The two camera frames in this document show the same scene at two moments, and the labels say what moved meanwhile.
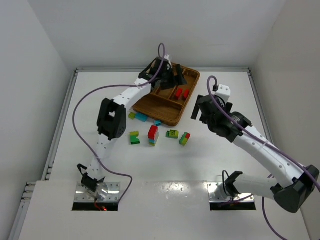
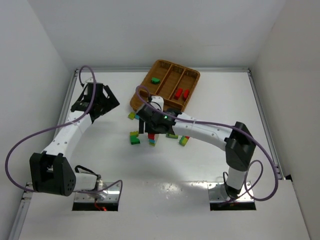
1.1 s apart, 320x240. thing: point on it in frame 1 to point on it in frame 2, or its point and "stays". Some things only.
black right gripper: x=202 y=109 to x=145 y=122
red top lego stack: x=153 y=133 stays
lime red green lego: x=184 y=139 stays
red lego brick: x=179 y=91 stays
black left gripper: x=171 y=77 to x=100 y=103
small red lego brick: x=186 y=93 stays
